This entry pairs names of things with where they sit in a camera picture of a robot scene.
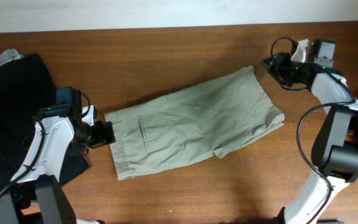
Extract grey garment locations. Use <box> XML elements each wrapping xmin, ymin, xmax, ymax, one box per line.
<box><xmin>0</xmin><ymin>49</ymin><xmax>24</xmax><ymax>67</ymax></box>

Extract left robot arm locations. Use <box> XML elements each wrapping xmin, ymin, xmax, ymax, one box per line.
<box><xmin>0</xmin><ymin>87</ymin><xmax>115</xmax><ymax>224</ymax></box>

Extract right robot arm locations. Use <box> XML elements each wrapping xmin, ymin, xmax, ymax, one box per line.
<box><xmin>261</xmin><ymin>52</ymin><xmax>358</xmax><ymax>223</ymax></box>

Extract black garment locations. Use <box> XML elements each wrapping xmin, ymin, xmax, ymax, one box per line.
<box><xmin>0</xmin><ymin>53</ymin><xmax>90</xmax><ymax>194</ymax></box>

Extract khaki green shorts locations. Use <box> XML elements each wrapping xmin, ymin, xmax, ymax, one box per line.
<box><xmin>105</xmin><ymin>66</ymin><xmax>285</xmax><ymax>180</ymax></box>

